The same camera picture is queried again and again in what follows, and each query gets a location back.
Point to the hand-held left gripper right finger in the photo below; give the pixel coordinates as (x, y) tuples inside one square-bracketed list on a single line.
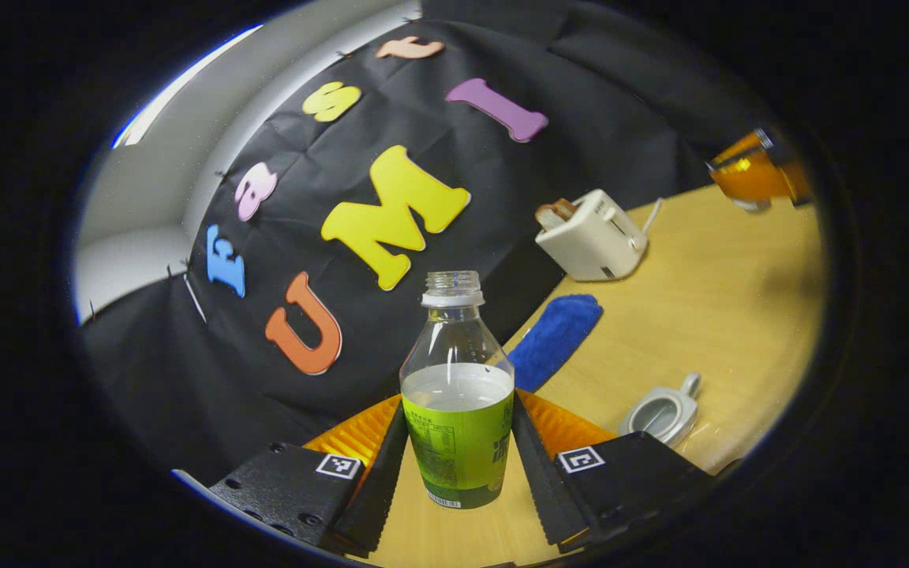
[(545, 489)]

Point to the green label water bottle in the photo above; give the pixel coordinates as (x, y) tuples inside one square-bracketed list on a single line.
[(458, 442)]

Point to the brown toast slice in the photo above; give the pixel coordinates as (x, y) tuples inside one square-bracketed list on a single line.
[(563, 205), (548, 217)]

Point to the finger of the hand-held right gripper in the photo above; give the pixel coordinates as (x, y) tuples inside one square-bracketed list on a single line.
[(746, 173)]

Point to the blue towel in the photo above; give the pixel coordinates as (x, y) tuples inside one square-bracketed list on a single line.
[(553, 339)]

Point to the white toaster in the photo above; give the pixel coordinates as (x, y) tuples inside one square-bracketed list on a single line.
[(592, 237)]

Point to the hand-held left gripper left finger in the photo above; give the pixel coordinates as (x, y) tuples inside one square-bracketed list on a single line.
[(379, 489)]

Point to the white teacup lid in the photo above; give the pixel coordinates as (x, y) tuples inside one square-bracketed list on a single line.
[(750, 206)]

